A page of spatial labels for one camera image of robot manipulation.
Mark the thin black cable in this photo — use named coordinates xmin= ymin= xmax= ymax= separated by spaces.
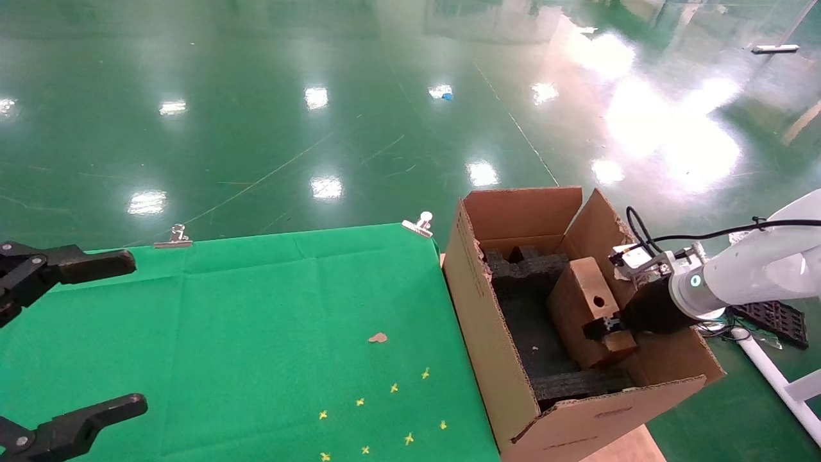
xmin=625 ymin=206 xmax=664 ymax=256

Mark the white tube frame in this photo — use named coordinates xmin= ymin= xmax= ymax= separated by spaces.
xmin=730 ymin=327 xmax=821 ymax=448

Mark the clear bag with wires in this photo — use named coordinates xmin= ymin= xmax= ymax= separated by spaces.
xmin=695 ymin=318 xmax=738 ymax=339

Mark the thick black sleeved cable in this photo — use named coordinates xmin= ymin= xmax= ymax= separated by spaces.
xmin=645 ymin=218 xmax=821 ymax=248

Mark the light wooden board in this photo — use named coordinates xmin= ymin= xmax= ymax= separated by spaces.
xmin=577 ymin=423 xmax=668 ymax=462

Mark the grey metal camera bracket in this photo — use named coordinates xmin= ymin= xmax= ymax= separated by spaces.
xmin=651 ymin=247 xmax=707 ymax=283

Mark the black foam insert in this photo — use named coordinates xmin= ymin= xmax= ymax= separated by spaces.
xmin=481 ymin=245 xmax=636 ymax=413

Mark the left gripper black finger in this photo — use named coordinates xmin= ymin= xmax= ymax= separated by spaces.
xmin=0 ymin=241 xmax=137 ymax=329
xmin=0 ymin=393 xmax=149 ymax=462

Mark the small brown cardboard box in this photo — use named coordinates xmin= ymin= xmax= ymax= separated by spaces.
xmin=546 ymin=256 xmax=639 ymax=370

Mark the large open cardboard carton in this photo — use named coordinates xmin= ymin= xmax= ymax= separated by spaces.
xmin=441 ymin=186 xmax=725 ymax=462

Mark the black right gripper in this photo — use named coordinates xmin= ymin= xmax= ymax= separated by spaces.
xmin=582 ymin=277 xmax=692 ymax=341

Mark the green table cloth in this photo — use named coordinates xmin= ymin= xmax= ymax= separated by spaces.
xmin=0 ymin=246 xmax=188 ymax=462
xmin=157 ymin=223 xmax=502 ymax=462

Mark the silver binder clip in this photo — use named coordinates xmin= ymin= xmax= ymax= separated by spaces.
xmin=153 ymin=223 xmax=194 ymax=250
xmin=401 ymin=210 xmax=435 ymax=239

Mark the black perforated plastic tray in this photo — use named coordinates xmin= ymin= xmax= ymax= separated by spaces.
xmin=731 ymin=300 xmax=810 ymax=351

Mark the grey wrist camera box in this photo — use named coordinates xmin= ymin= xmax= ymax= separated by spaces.
xmin=608 ymin=244 xmax=656 ymax=278

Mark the white floor mop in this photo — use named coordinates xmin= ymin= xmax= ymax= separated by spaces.
xmin=750 ymin=0 xmax=818 ymax=55

